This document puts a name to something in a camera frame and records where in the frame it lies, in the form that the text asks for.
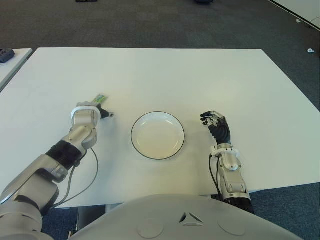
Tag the red black floor object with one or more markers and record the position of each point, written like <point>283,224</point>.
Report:
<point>86,1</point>

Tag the white plate with black rim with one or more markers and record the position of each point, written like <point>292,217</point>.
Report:
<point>157,140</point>

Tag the white table with black edge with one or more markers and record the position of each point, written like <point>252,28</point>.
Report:
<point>305,10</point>

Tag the green white toothpaste tube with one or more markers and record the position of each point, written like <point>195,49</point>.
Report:
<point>98,98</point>

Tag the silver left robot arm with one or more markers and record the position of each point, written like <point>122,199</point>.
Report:
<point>82,125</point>

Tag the white neighbouring table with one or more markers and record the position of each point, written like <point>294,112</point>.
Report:
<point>15,67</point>

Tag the dark device on neighbouring table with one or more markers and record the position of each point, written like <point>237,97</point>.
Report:
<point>5,55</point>

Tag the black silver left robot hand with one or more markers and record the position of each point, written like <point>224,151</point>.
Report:
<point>105,113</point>

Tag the grey robot torso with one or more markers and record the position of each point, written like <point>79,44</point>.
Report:
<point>175,220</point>

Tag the dark blue floor object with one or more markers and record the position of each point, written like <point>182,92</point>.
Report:
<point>203,1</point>

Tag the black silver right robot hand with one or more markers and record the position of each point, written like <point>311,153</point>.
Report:
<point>221,131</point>

